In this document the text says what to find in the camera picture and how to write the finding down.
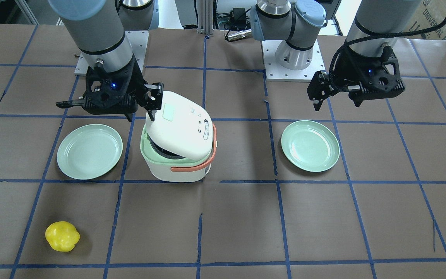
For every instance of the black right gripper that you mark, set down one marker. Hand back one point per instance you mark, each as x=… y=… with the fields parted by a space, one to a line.
x=138 y=86

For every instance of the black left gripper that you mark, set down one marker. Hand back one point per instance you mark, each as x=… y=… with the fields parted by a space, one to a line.
x=347 y=72

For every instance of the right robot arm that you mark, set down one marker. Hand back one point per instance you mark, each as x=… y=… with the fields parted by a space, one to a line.
x=98 y=27

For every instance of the green plate far side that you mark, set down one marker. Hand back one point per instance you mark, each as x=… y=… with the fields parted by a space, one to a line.
x=310 y=146

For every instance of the green plate near pepper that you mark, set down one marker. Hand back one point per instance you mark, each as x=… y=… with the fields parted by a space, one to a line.
x=89 y=151

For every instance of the black power adapter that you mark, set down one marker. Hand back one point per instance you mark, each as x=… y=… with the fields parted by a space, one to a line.
x=238 y=16

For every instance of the yellow bell pepper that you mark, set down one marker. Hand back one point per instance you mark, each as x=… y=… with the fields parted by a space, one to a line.
x=62 y=236

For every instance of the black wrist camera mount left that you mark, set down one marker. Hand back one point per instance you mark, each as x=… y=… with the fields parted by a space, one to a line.
x=375 y=78

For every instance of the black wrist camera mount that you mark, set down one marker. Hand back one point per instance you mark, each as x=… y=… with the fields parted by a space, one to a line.
x=103 y=94
x=375 y=78

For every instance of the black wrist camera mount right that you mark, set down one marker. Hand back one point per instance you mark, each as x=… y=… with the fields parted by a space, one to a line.
x=103 y=94

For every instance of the white rice cooker orange handle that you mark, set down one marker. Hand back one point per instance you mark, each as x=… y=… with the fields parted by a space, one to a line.
x=179 y=145

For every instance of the aluminium frame post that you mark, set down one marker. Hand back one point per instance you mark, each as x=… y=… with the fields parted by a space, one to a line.
x=205 y=17

